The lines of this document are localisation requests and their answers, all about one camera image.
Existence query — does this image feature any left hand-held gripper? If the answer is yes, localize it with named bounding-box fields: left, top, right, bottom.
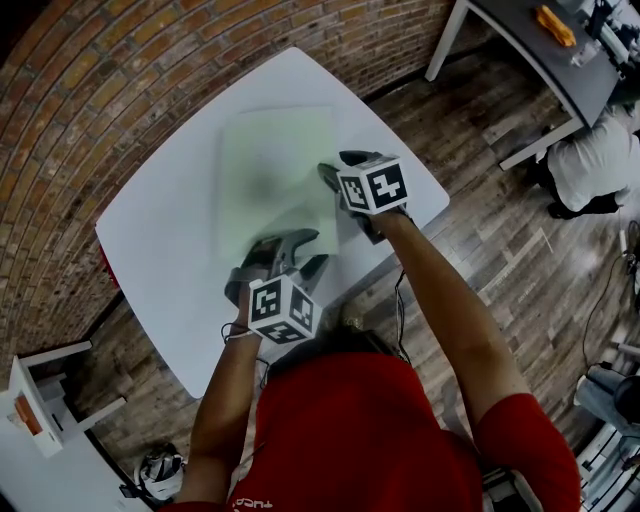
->
left=223, top=228, right=331, bottom=346

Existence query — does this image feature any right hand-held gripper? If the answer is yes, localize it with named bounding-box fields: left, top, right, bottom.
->
left=317, top=149, right=416, bottom=246

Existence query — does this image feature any person's left forearm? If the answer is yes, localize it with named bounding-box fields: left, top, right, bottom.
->
left=174, top=319, right=274, bottom=506

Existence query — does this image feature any person's right forearm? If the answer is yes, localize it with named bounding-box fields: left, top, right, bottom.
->
left=377, top=209, right=531, bottom=426

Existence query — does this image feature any black wrist band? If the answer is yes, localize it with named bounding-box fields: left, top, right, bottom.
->
left=221, top=322, right=264, bottom=347

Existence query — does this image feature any person in red shirt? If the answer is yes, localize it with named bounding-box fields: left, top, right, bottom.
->
left=159, top=352, right=584, bottom=512

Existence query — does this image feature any dark table with white legs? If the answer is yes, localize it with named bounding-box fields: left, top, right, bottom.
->
left=424, top=0, right=626, bottom=171

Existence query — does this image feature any orange cloth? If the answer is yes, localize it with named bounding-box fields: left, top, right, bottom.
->
left=534, top=4, right=579, bottom=49

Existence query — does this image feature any white and black bag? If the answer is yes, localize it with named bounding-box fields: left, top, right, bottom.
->
left=132, top=442, right=187, bottom=506

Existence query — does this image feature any clear cup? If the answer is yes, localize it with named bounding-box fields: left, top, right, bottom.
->
left=569, top=42, right=604, bottom=69

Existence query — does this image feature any grey tabletop device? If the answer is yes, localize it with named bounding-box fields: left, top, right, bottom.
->
left=574, top=0, right=640, bottom=81

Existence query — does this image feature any white shelf unit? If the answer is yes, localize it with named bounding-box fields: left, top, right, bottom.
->
left=7, top=339, right=126, bottom=459

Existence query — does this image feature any orange box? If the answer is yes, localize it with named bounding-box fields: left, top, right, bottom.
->
left=13, top=397, right=44, bottom=437

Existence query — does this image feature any white metal rack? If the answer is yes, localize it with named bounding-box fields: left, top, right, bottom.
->
left=574, top=424, right=640, bottom=512

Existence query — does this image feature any black cable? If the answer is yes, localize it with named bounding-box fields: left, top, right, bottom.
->
left=582, top=252, right=640, bottom=351
left=393, top=269, right=413, bottom=364

